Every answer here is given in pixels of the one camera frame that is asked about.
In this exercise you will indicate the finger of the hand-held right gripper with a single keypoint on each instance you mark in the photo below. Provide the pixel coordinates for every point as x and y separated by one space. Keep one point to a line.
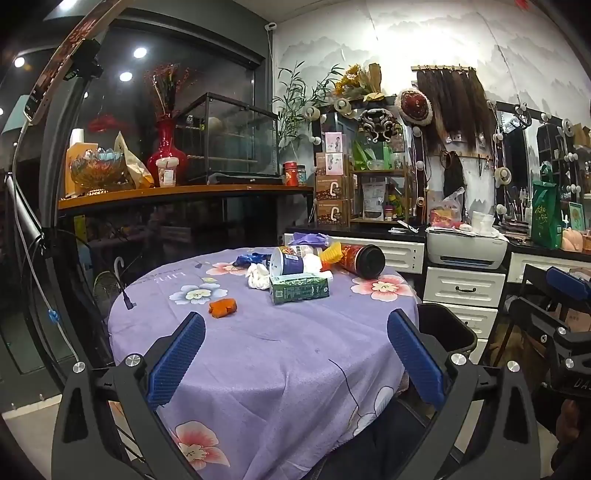
568 282
535 314

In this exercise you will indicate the small pink box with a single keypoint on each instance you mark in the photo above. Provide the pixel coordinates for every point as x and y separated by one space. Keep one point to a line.
335 142

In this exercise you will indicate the green tissue box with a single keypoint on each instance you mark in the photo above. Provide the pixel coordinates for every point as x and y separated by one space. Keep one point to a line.
300 288

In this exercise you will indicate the purple floral tablecloth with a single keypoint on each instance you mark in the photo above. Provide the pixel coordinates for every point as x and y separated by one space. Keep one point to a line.
277 360

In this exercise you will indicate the plastic drink cup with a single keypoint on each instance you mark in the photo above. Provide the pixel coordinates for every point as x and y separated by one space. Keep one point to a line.
167 171

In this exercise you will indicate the badminton racket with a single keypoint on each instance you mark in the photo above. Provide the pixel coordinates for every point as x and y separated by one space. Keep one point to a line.
104 288

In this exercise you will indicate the white drawer unit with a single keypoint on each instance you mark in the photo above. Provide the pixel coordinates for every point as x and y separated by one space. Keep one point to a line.
461 295

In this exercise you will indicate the white printer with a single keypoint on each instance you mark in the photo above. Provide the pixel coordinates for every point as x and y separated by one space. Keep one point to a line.
466 249

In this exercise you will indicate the glass terrarium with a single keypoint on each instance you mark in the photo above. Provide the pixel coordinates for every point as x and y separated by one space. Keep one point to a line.
226 134

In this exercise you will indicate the red vase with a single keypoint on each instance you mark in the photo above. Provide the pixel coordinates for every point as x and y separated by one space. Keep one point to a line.
167 147

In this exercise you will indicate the black trash bin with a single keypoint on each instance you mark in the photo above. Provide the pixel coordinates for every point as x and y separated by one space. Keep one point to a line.
450 330

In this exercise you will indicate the wooden storage rack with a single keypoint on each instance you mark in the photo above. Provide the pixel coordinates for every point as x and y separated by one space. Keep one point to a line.
383 196

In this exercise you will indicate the black chair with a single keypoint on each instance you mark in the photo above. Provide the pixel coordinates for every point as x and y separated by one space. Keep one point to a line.
531 279

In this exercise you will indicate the orange foam fruit net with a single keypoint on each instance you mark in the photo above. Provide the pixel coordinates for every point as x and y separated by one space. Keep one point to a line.
222 308

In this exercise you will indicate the clear bag with red contents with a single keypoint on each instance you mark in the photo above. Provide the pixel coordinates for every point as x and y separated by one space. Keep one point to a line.
445 213

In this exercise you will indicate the yellow flower bouquet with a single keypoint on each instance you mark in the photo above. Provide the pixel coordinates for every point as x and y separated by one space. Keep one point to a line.
358 83

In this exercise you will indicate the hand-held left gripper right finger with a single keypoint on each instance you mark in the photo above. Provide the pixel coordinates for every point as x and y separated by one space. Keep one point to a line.
415 357

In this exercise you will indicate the black ornate headdress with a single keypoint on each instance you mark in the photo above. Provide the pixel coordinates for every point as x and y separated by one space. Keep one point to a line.
381 124

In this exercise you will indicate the row of brown hairpieces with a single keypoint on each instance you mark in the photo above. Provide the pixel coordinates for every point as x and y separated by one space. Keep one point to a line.
455 110

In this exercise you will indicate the yellow snack bag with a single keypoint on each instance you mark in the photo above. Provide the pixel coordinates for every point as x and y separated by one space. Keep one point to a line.
131 161

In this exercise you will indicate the small glass jar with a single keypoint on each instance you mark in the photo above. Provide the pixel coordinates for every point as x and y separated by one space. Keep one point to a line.
302 175

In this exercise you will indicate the cut glass bowl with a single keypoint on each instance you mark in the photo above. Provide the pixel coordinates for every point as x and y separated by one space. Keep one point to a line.
97 168

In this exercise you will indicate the blue snack wrapper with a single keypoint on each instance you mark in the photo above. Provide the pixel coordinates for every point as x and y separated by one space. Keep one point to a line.
247 259

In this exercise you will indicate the white crumpled tissue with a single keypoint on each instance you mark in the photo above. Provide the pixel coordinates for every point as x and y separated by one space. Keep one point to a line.
257 277
311 263

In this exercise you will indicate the red can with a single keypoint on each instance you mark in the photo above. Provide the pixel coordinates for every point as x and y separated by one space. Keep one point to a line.
290 173

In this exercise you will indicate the red cup with black lid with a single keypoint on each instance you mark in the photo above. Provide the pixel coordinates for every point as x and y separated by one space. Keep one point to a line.
364 261

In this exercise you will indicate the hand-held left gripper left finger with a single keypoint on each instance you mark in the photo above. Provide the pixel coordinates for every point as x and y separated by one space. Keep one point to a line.
175 357

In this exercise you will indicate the wide pink box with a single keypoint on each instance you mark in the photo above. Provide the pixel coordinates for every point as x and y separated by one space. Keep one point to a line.
334 164

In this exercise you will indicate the round red fur-trimmed hat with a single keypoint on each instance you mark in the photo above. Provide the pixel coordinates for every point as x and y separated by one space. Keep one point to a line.
414 107

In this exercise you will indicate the purple plastic bag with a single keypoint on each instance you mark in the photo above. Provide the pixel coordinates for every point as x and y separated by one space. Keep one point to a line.
307 238

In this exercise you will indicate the yellow foam fruit net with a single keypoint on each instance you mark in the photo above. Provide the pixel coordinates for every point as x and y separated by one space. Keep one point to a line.
331 253

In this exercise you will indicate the wooden shelf board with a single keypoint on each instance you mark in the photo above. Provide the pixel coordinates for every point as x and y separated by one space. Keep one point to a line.
184 194

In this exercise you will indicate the green tote bag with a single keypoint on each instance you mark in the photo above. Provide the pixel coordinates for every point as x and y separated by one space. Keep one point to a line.
547 212

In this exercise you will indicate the dried red flower bunch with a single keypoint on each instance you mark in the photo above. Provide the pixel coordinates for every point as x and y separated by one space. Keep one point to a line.
164 87

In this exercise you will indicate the blue paper cup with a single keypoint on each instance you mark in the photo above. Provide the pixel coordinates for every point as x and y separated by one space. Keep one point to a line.
288 263

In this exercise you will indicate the green bamboo plant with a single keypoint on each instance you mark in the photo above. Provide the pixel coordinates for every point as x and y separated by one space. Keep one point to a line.
295 106

